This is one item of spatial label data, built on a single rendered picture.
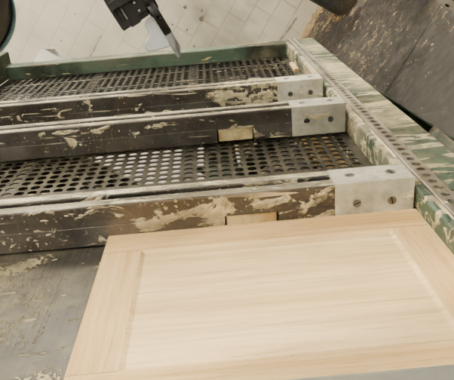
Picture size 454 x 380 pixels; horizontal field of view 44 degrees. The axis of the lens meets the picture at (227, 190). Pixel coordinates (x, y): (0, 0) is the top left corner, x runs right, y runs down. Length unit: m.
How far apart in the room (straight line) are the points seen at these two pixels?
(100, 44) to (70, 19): 0.37
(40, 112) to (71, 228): 0.75
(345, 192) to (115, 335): 0.42
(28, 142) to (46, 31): 4.75
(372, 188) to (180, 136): 0.55
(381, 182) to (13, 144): 0.84
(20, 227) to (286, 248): 0.41
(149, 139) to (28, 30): 4.86
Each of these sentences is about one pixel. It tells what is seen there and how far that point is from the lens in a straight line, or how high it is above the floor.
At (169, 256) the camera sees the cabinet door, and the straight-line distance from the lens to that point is 0.83.
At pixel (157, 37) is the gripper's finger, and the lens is 1.12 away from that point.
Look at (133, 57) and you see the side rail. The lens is 2.29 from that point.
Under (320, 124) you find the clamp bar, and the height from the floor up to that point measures 0.95.
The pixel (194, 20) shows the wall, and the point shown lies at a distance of 6.04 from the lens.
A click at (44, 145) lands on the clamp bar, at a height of 1.47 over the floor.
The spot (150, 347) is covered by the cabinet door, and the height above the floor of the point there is 1.21.
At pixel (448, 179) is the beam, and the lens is 0.98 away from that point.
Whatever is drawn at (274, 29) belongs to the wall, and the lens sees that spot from 6.17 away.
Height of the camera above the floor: 1.37
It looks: 14 degrees down
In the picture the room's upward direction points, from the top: 61 degrees counter-clockwise
